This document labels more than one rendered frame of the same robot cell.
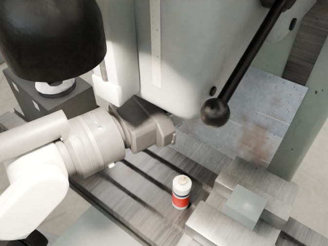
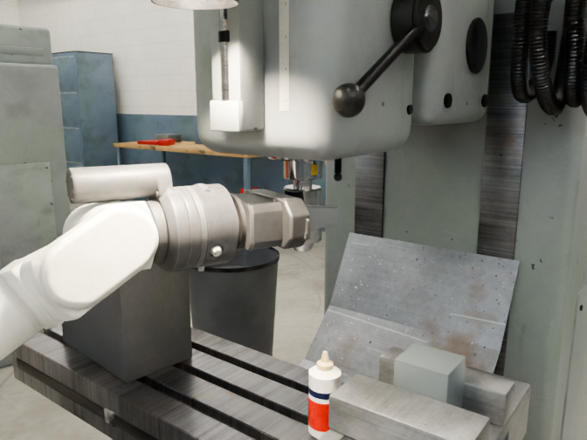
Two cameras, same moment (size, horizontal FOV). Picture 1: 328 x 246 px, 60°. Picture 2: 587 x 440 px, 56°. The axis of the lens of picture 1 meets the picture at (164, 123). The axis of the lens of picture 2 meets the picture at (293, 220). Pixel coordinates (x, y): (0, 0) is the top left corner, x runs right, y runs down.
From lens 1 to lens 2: 0.35 m
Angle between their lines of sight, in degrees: 34
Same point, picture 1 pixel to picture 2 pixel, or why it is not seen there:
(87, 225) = not seen: outside the picture
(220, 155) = not seen: hidden behind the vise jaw
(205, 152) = not seen: hidden behind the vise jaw
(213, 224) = (377, 395)
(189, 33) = (317, 26)
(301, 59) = (497, 216)
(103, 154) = (208, 222)
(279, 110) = (484, 303)
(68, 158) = (161, 217)
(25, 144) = (113, 180)
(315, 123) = (549, 326)
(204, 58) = (334, 56)
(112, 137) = (224, 203)
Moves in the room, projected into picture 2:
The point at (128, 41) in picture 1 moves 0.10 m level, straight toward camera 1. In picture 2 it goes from (254, 53) to (262, 43)
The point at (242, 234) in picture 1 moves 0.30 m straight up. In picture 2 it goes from (429, 405) to (446, 100)
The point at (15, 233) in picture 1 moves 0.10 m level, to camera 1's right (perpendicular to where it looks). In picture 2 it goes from (72, 289) to (188, 290)
